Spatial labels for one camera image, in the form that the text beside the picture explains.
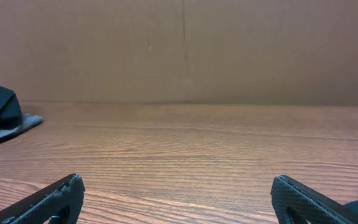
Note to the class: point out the folded grey garment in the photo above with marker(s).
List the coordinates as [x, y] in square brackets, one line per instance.
[29, 121]

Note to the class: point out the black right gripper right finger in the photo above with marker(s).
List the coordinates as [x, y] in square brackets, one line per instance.
[296, 203]

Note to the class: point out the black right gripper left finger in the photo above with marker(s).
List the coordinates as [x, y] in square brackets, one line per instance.
[59, 202]

